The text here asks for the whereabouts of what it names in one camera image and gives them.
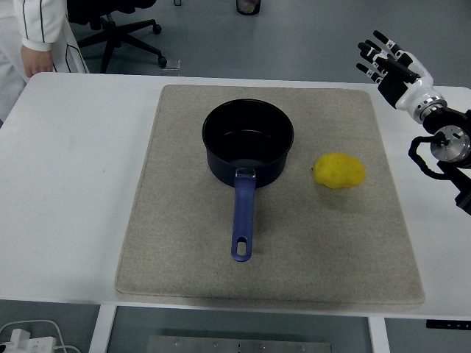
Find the person's hand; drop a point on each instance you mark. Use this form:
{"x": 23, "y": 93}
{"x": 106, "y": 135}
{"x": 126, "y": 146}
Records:
{"x": 37, "y": 62}

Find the beige fabric mat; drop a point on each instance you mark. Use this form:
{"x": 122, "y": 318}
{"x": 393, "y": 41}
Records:
{"x": 312, "y": 239}

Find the black table control panel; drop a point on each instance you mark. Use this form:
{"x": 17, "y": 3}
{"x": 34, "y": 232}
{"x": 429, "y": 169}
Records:
{"x": 445, "y": 324}

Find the black waste bin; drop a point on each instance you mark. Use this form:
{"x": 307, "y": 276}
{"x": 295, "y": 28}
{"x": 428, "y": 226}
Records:
{"x": 247, "y": 7}

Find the person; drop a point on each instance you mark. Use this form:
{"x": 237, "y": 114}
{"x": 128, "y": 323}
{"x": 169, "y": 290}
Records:
{"x": 37, "y": 18}

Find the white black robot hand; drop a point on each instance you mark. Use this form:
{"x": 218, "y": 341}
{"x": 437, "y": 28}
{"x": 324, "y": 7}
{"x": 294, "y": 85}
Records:
{"x": 416, "y": 81}

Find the small metal floor plate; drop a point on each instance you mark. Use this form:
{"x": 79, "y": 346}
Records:
{"x": 173, "y": 64}

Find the black office chair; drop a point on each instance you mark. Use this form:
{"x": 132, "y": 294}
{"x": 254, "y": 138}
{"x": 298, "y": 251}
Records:
{"x": 114, "y": 36}

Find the white table leg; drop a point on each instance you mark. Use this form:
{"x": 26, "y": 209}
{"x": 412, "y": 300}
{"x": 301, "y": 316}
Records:
{"x": 379, "y": 336}
{"x": 101, "y": 331}

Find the white power strip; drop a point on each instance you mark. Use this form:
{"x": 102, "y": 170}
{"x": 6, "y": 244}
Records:
{"x": 25, "y": 342}

